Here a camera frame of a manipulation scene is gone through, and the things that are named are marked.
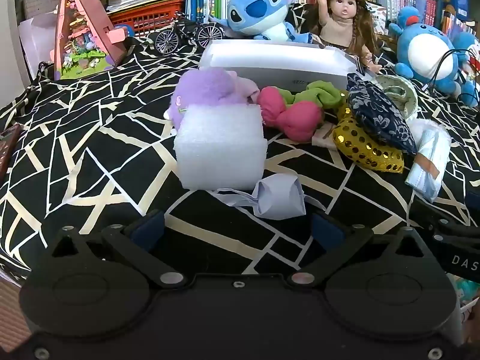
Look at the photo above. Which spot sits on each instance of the brown flat case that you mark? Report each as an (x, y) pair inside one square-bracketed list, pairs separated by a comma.
[(7, 150)]

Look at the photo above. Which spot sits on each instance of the red plastic basket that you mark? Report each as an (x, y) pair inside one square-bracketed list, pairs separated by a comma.
[(150, 17)]

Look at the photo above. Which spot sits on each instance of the white paper sheet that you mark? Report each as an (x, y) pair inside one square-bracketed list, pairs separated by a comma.
[(35, 48)]

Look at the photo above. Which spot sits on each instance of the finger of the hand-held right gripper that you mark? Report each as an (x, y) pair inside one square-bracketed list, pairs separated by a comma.
[(438, 217)]

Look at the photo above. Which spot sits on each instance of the blue cat plush toy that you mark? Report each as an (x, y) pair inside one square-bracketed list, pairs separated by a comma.
[(470, 45)]

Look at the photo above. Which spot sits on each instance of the blue alien plush toy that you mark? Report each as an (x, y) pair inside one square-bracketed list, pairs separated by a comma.
[(255, 7)]

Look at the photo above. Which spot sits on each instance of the pink and green cloth bow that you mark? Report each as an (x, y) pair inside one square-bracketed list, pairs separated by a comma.
[(296, 120)]

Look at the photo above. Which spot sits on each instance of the purple plush toy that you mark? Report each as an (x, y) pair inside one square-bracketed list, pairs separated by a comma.
[(206, 86)]

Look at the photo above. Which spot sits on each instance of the brown-haired doll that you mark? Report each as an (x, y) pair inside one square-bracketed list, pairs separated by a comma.
[(343, 26)]

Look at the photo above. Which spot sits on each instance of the gold sequin star pillow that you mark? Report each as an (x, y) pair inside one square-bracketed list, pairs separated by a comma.
[(360, 150)]

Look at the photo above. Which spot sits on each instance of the navy floral fabric pouch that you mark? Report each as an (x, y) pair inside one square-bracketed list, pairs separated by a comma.
[(378, 116)]

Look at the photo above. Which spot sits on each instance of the white foam block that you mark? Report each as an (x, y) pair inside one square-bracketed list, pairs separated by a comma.
[(219, 146)]

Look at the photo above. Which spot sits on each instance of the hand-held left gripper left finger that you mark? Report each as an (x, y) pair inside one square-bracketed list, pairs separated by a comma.
[(148, 229)]

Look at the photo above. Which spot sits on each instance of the black and white patterned blanket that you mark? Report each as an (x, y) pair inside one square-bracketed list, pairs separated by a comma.
[(93, 138)]

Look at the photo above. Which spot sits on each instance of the grey grid board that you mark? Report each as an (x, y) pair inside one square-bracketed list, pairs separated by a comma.
[(39, 7)]

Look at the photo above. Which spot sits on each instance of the round blue plush toy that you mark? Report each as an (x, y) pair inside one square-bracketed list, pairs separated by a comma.
[(423, 52)]

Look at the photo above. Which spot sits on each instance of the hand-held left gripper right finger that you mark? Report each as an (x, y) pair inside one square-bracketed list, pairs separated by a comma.
[(327, 232)]

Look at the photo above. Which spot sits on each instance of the pink triangular house model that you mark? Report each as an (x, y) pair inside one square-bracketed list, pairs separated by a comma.
[(82, 45)]

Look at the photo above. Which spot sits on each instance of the black miniature bicycle model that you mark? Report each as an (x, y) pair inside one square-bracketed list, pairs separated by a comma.
[(180, 30)]

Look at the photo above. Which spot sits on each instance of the white cardboard box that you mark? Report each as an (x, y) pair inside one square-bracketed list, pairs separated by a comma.
[(277, 63)]

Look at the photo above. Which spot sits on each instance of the small blue ball toy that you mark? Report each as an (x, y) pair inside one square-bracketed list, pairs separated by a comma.
[(125, 30)]

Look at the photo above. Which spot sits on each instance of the lavender face mask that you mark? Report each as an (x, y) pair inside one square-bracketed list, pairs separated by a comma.
[(279, 198)]

